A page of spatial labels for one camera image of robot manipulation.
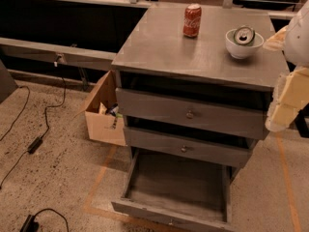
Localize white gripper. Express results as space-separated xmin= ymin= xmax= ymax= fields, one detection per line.
xmin=263 ymin=0 xmax=309 ymax=132

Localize red coke can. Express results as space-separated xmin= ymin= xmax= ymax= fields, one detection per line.
xmin=183 ymin=4 xmax=202 ymax=38

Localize green soda can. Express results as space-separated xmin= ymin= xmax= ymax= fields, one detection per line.
xmin=233 ymin=25 xmax=255 ymax=45

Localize grey top drawer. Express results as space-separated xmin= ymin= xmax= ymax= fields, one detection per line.
xmin=116 ymin=88 xmax=267 ymax=139

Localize grey metal drawer cabinet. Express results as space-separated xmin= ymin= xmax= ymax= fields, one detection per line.
xmin=111 ymin=2 xmax=290 ymax=232

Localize grey middle drawer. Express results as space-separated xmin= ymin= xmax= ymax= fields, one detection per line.
xmin=124 ymin=127 xmax=252 ymax=168

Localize grey open bottom drawer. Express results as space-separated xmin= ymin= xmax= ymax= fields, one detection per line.
xmin=112 ymin=149 xmax=235 ymax=232

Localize white ceramic bowl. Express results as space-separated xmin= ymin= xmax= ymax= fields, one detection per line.
xmin=225 ymin=29 xmax=264 ymax=59

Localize items in cardboard box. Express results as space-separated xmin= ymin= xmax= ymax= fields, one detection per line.
xmin=98 ymin=102 xmax=123 ymax=130

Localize cardboard box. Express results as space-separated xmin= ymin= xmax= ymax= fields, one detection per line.
xmin=76 ymin=71 xmax=126 ymax=146

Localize black adapter lower left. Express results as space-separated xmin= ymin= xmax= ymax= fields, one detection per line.
xmin=19 ymin=208 xmax=70 ymax=232

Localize black power adapter with cable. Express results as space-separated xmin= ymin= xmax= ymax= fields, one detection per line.
xmin=0 ymin=53 xmax=68 ymax=189

